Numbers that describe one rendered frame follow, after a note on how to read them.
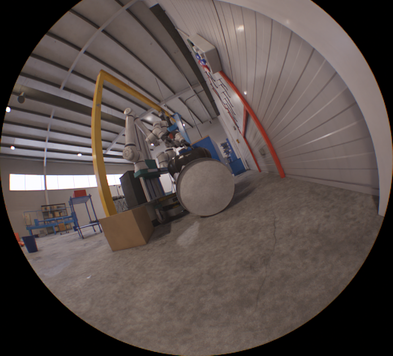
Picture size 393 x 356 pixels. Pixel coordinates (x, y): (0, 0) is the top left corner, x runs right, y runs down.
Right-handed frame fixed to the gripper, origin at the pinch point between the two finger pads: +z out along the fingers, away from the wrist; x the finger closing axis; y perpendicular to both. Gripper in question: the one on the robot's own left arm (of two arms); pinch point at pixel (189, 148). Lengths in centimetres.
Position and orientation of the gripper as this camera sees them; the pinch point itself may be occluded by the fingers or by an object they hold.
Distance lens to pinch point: 165.4
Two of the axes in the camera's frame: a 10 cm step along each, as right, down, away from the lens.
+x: 6.1, 0.4, 7.9
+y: 5.4, -7.5, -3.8
